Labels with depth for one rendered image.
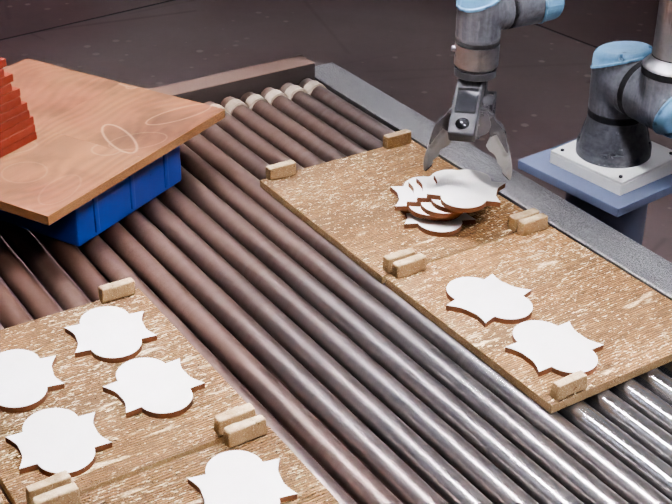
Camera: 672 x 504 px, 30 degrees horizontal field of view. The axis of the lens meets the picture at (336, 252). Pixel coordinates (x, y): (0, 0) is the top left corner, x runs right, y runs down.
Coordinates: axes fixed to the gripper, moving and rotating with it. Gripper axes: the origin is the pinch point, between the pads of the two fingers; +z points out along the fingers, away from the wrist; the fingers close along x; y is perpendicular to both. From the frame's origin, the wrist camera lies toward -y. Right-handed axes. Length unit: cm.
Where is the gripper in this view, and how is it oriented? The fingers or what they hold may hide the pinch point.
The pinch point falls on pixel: (466, 177)
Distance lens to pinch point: 221.6
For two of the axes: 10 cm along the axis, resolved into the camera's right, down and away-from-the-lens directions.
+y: 2.3, -4.9, 8.4
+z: -0.1, 8.6, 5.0
